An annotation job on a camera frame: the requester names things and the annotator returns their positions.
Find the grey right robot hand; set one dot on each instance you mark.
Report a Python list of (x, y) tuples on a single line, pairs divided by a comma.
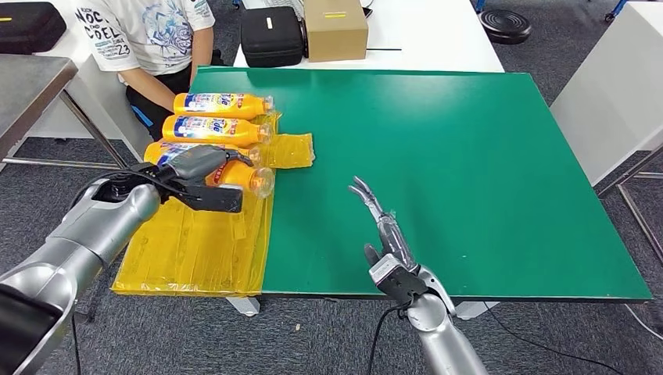
[(393, 238)]

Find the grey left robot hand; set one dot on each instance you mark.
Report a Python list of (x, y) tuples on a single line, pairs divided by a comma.
[(199, 163)]

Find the orange detergent bottle clear cap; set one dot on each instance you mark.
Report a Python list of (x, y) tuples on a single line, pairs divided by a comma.
[(243, 107), (241, 177), (155, 152), (243, 133)]

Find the person's right forearm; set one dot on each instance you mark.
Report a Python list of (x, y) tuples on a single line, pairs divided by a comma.
[(150, 88)]

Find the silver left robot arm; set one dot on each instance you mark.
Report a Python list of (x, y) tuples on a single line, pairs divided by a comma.
[(88, 238)]

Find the person's left forearm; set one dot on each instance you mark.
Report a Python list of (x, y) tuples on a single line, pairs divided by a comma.
[(202, 49)]

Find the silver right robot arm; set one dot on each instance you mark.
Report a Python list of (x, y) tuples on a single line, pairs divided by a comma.
[(445, 341)]

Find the white table foot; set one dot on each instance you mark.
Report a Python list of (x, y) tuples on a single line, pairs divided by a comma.
[(479, 309), (243, 306)]

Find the person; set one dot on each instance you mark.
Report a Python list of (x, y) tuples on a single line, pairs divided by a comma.
[(145, 36)]

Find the black zippered case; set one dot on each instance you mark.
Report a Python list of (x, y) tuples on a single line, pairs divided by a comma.
[(26, 28), (272, 37)]

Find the brown cardboard box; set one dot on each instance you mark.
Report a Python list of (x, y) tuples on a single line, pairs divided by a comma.
[(336, 37)]

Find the steel table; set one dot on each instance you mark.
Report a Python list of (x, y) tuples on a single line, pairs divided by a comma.
[(26, 88)]

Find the black pen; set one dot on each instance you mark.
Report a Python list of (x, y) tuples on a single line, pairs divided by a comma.
[(386, 49)]

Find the white table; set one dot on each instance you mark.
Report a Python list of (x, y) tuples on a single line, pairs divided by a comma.
[(611, 93), (430, 41)]

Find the black round disc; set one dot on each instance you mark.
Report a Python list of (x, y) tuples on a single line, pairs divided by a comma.
[(504, 25)]

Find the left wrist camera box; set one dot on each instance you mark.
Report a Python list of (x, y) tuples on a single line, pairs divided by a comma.
[(217, 199)]

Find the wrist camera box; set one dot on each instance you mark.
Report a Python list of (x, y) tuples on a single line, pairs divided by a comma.
[(396, 282), (217, 199)]

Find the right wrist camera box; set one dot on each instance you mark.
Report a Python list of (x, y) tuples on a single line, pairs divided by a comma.
[(396, 282)]

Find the blue wheeled frame leg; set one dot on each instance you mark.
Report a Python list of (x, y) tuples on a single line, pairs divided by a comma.
[(616, 10)]

